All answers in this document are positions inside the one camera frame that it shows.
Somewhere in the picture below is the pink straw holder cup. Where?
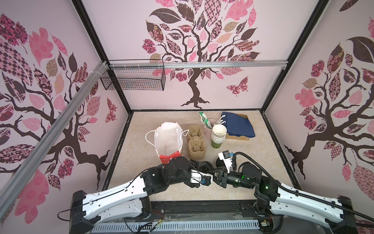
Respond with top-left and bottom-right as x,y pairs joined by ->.
205,119 -> 217,139

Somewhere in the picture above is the dark blue napkin stack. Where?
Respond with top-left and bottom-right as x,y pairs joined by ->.
221,112 -> 256,138

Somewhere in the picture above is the brown pulp cup carrier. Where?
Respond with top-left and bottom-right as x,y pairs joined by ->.
187,125 -> 207,160

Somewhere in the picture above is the aluminium rail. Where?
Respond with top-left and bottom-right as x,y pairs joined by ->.
110,60 -> 288,69
1,61 -> 107,218

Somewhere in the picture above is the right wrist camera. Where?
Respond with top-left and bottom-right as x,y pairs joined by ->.
218,151 -> 233,173

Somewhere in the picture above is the red and white paper bag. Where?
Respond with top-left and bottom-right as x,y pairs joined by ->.
145,122 -> 189,164

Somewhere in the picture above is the aluminium rail back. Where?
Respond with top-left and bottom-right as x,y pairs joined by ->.
110,60 -> 288,69

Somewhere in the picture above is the white slotted cable duct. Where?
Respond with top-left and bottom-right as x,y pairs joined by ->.
92,220 -> 260,234

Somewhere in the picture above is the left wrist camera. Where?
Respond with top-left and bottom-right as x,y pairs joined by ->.
189,171 -> 213,188

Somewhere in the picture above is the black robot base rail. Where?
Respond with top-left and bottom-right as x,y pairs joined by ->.
138,200 -> 267,220

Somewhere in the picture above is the black wire basket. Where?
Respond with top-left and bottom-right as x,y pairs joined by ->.
100,58 -> 166,91

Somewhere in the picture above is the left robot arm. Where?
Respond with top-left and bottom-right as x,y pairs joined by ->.
69,157 -> 212,234

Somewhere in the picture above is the green wrapped straw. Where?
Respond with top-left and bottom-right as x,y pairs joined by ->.
199,112 -> 212,129

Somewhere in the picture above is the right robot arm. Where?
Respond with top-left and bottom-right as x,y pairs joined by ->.
213,162 -> 358,234

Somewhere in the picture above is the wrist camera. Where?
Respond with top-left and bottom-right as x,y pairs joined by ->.
218,151 -> 233,173
189,171 -> 213,188

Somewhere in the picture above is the stack of paper cups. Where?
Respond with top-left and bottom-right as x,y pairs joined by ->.
211,124 -> 227,149

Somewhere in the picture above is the black plastic cup lid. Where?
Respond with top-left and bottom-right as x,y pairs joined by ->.
195,161 -> 214,174

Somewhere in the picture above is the aluminium rail left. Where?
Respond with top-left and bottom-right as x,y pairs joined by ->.
1,61 -> 107,218

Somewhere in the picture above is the brown cardboard box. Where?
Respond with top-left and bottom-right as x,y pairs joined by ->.
223,113 -> 251,141

